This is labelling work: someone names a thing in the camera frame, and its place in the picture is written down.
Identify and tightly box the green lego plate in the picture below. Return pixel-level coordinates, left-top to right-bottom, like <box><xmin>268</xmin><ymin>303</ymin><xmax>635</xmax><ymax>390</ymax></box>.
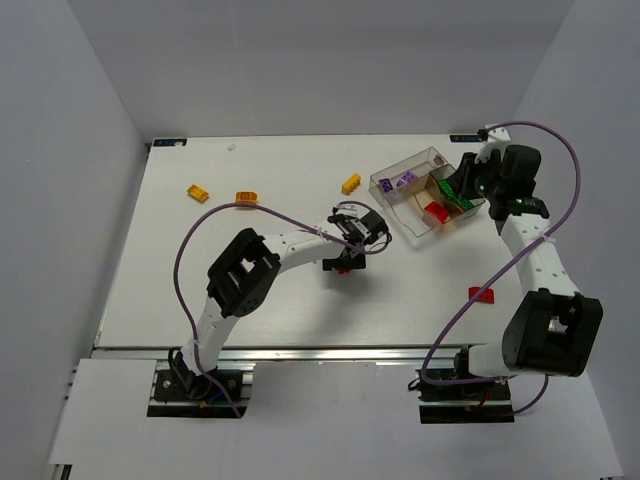
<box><xmin>438</xmin><ymin>179</ymin><xmax>458</xmax><ymax>202</ymax></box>

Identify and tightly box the yellow lego brick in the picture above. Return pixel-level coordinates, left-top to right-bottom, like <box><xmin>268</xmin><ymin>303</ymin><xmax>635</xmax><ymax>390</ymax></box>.
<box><xmin>186</xmin><ymin>184</ymin><xmax>210</xmax><ymax>203</ymax></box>
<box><xmin>341</xmin><ymin>173</ymin><xmax>361</xmax><ymax>196</ymax></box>

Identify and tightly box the purple rounded lego brick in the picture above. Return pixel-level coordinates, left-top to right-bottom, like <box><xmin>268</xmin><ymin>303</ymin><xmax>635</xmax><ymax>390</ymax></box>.
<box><xmin>396</xmin><ymin>171</ymin><xmax>418</xmax><ymax>188</ymax></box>

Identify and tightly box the orange lego block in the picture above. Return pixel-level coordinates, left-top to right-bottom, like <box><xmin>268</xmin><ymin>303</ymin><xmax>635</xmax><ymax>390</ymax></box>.
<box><xmin>235</xmin><ymin>191</ymin><xmax>259</xmax><ymax>205</ymax></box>

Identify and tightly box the red curved lego brick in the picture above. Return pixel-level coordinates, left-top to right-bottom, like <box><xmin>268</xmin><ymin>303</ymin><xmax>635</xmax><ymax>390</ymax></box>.
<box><xmin>424</xmin><ymin>201</ymin><xmax>449</xmax><ymax>224</ymax></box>

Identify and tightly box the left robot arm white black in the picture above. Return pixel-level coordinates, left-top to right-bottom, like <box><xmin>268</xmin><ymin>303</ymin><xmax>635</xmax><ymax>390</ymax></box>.
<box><xmin>168</xmin><ymin>201</ymin><xmax>392</xmax><ymax>400</ymax></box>

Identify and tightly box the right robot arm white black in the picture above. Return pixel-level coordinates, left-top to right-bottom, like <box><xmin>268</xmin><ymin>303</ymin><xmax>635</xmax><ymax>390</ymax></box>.
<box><xmin>447</xmin><ymin>145</ymin><xmax>603</xmax><ymax>378</ymax></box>

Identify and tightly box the dark smoky plastic container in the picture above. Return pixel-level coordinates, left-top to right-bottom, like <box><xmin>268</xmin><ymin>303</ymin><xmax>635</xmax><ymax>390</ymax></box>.
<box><xmin>425</xmin><ymin>164</ymin><xmax>485</xmax><ymax>224</ymax></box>

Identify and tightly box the amber plastic container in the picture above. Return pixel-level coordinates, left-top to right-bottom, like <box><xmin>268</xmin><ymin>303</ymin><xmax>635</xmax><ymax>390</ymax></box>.
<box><xmin>403</xmin><ymin>174</ymin><xmax>465</xmax><ymax>236</ymax></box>

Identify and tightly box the clear plastic container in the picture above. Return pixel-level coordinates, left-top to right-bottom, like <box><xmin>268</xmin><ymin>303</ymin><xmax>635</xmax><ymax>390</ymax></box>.
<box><xmin>383</xmin><ymin>197</ymin><xmax>430</xmax><ymax>250</ymax></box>

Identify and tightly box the clear grey long container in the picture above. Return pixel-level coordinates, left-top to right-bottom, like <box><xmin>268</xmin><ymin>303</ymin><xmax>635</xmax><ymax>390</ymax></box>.
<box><xmin>368</xmin><ymin>147</ymin><xmax>448</xmax><ymax>225</ymax></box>

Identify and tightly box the left logo sticker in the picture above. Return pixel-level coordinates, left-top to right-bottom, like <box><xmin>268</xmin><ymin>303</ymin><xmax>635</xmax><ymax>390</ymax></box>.
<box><xmin>152</xmin><ymin>138</ymin><xmax>187</xmax><ymax>148</ymax></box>

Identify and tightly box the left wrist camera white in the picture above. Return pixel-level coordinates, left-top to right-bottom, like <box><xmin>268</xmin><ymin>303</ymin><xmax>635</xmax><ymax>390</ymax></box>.
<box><xmin>327</xmin><ymin>205</ymin><xmax>366</xmax><ymax>244</ymax></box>

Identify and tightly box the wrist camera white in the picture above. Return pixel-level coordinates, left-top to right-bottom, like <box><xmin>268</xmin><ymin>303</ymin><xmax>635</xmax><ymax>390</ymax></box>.
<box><xmin>327</xmin><ymin>205</ymin><xmax>366</xmax><ymax>244</ymax></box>
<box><xmin>474</xmin><ymin>126</ymin><xmax>511</xmax><ymax>164</ymax></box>

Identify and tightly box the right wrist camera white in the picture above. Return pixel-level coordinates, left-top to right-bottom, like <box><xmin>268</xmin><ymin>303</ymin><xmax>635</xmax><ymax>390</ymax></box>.
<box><xmin>474</xmin><ymin>126</ymin><xmax>511</xmax><ymax>164</ymax></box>

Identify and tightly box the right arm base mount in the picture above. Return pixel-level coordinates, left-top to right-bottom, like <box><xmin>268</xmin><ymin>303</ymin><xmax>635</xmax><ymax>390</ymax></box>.
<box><xmin>407</xmin><ymin>372</ymin><xmax>515</xmax><ymax>425</ymax></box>

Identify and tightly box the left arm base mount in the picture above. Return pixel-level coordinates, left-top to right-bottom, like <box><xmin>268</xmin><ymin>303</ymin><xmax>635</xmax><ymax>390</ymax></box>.
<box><xmin>147</xmin><ymin>348</ymin><xmax>250</xmax><ymax>419</ymax></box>

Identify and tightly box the aluminium table rail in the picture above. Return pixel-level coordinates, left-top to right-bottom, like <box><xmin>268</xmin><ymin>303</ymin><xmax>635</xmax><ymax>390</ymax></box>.
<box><xmin>92</xmin><ymin>342</ymin><xmax>568</xmax><ymax>364</ymax></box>

